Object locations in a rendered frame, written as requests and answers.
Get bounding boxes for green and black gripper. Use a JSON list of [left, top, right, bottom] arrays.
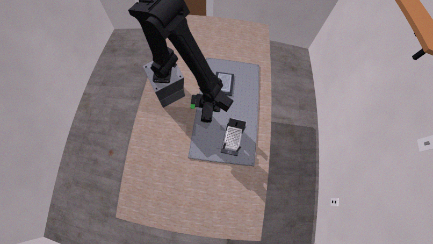
[[190, 94, 221, 112]]

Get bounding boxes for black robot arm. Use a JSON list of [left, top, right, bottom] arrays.
[[128, 0, 233, 123]]

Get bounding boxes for translucent white well plate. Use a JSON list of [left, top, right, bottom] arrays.
[[218, 73, 232, 92]]

